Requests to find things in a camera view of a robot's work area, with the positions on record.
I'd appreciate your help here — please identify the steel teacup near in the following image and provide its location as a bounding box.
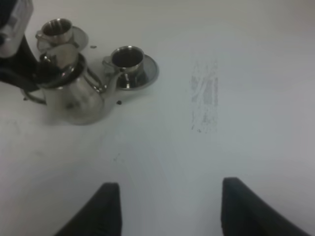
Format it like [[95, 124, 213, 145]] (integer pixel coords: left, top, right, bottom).
[[102, 46, 145, 74]]

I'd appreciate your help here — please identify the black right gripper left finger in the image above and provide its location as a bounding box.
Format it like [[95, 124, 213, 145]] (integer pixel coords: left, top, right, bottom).
[[56, 183, 123, 236]]

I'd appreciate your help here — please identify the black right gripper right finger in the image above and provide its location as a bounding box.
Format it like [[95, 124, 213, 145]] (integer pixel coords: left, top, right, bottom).
[[221, 177, 308, 236]]

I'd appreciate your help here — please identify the steel saucer near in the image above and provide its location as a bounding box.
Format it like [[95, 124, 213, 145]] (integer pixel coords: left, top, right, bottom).
[[104, 54, 159, 90]]

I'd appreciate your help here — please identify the steel teacup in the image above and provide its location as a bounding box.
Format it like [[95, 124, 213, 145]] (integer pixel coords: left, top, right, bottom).
[[102, 46, 145, 74], [35, 18, 73, 46]]

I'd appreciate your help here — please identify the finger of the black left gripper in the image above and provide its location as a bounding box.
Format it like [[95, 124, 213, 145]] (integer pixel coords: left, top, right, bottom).
[[0, 34, 59, 91]]

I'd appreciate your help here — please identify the steel saucer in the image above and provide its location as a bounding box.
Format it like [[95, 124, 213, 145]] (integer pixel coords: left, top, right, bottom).
[[36, 26, 89, 53], [104, 54, 159, 90]]

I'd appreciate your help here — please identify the steel saucer far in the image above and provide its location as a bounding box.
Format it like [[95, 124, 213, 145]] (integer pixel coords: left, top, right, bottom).
[[36, 26, 89, 53]]

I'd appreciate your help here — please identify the stainless steel teapot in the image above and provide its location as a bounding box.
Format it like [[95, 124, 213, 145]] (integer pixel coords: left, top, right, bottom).
[[21, 44, 122, 125]]

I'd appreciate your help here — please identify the steel teacup far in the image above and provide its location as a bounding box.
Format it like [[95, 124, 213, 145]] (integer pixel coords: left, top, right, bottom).
[[35, 18, 73, 46]]

